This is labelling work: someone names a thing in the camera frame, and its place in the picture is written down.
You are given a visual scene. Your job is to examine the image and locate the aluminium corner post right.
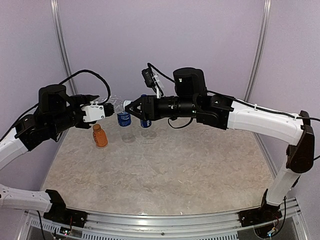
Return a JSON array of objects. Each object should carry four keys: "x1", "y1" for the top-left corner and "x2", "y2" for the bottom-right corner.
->
[{"x1": 244, "y1": 0, "x2": 272, "y2": 102}]

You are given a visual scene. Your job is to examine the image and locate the aluminium corner post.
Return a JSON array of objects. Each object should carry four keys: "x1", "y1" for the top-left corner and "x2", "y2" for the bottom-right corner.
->
[
  {"x1": 49, "y1": 0, "x2": 77, "y2": 95},
  {"x1": 244, "y1": 0, "x2": 272, "y2": 102}
]

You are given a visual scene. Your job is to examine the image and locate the water bottle blue cap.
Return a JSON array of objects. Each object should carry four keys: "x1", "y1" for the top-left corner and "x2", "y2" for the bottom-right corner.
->
[{"x1": 139, "y1": 93, "x2": 154, "y2": 137}]

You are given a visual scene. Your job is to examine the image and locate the blue white bottle cap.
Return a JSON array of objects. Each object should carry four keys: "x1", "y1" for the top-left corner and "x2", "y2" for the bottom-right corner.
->
[{"x1": 123, "y1": 100, "x2": 132, "y2": 108}]

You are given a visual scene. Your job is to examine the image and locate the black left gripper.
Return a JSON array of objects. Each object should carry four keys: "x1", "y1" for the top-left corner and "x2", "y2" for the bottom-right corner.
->
[{"x1": 49, "y1": 94, "x2": 98, "y2": 136}]

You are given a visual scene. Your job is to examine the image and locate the aluminium corner post left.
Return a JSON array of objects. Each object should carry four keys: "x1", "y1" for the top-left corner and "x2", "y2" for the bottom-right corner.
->
[{"x1": 49, "y1": 0, "x2": 77, "y2": 95}]

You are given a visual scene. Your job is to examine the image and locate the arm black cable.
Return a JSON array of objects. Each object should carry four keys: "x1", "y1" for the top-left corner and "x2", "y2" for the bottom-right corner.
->
[
  {"x1": 57, "y1": 69, "x2": 112, "y2": 104},
  {"x1": 147, "y1": 62, "x2": 311, "y2": 120}
]

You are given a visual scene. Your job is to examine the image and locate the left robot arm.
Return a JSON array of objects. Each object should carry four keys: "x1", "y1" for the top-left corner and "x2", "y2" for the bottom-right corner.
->
[{"x1": 0, "y1": 84, "x2": 106, "y2": 223}]

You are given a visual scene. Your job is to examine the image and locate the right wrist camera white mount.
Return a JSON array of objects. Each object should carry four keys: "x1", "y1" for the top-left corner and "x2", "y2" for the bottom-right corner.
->
[{"x1": 141, "y1": 62, "x2": 165, "y2": 99}]

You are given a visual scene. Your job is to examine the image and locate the clear bottle blue label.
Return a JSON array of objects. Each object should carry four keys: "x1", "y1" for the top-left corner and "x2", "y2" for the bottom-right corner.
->
[{"x1": 115, "y1": 99, "x2": 134, "y2": 143}]

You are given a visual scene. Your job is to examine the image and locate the aluminium front rail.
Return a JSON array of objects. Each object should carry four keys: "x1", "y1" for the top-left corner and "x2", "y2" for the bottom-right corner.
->
[{"x1": 17, "y1": 198, "x2": 309, "y2": 240}]

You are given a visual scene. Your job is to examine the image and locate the orange juice bottle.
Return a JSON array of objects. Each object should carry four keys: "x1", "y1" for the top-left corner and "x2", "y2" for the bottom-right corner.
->
[{"x1": 92, "y1": 124, "x2": 108, "y2": 148}]

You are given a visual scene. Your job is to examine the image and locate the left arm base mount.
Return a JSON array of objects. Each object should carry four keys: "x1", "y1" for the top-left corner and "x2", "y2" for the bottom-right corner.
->
[{"x1": 43, "y1": 189, "x2": 88, "y2": 228}]

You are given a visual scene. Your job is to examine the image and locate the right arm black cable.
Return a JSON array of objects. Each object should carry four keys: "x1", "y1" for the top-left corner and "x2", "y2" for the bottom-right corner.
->
[{"x1": 147, "y1": 62, "x2": 311, "y2": 120}]

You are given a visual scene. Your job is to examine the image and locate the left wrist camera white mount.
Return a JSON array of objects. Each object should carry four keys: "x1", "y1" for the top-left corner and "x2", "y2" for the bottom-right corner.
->
[{"x1": 80, "y1": 101, "x2": 115, "y2": 123}]

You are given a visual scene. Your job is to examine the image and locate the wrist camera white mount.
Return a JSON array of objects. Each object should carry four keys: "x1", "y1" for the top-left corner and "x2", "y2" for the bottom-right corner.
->
[
  {"x1": 141, "y1": 62, "x2": 165, "y2": 99},
  {"x1": 80, "y1": 101, "x2": 115, "y2": 123}
]

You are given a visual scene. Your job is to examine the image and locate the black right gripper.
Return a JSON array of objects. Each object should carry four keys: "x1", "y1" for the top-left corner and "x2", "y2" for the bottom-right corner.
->
[{"x1": 125, "y1": 93, "x2": 199, "y2": 120}]

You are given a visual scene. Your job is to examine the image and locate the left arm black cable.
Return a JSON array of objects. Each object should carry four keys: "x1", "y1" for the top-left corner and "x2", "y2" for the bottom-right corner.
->
[{"x1": 57, "y1": 69, "x2": 112, "y2": 104}]

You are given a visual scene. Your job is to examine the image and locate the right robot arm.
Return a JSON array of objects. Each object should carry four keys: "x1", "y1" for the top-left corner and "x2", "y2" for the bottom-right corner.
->
[{"x1": 123, "y1": 66, "x2": 315, "y2": 222}]

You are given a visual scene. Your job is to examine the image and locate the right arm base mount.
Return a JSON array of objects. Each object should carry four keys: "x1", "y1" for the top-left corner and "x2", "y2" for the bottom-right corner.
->
[{"x1": 238, "y1": 189, "x2": 283, "y2": 227}]

